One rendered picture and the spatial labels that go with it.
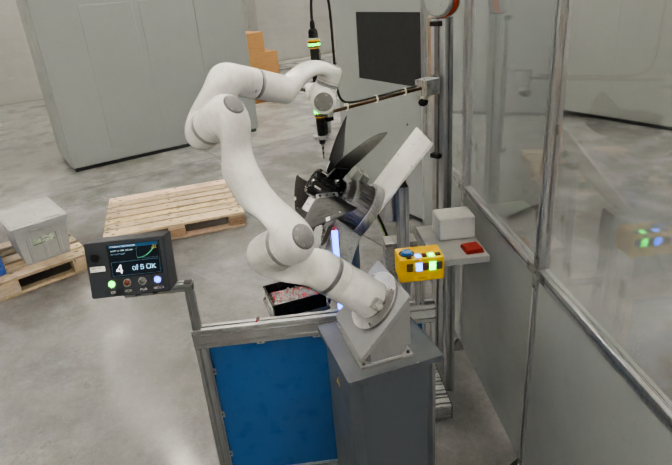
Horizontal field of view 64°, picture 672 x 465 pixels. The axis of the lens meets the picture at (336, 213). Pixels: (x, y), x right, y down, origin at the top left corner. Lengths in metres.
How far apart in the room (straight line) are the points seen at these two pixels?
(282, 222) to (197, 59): 6.43
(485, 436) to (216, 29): 6.35
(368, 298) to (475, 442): 1.32
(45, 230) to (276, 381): 2.92
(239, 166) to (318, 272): 0.36
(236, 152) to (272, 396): 1.12
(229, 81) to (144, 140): 6.11
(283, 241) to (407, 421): 0.74
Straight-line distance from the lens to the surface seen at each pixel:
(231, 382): 2.22
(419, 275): 1.95
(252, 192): 1.46
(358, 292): 1.58
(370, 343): 1.63
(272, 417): 2.33
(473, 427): 2.83
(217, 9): 7.86
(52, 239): 4.76
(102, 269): 1.96
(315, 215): 2.05
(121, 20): 7.47
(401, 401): 1.77
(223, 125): 1.44
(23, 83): 14.04
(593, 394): 1.87
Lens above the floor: 1.99
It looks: 23 degrees down
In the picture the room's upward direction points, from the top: 5 degrees counter-clockwise
